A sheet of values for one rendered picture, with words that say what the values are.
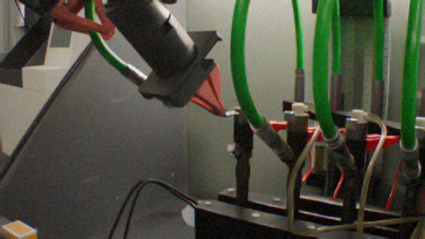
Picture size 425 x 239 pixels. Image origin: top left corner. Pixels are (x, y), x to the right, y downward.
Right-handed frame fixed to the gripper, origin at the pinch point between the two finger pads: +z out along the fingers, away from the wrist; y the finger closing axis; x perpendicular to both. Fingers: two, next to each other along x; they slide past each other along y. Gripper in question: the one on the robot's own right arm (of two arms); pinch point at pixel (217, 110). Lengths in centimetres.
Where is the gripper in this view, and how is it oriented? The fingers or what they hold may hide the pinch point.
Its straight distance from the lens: 54.6
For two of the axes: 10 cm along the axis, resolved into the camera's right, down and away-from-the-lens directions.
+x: -6.7, -1.3, 7.4
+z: 5.2, 6.3, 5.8
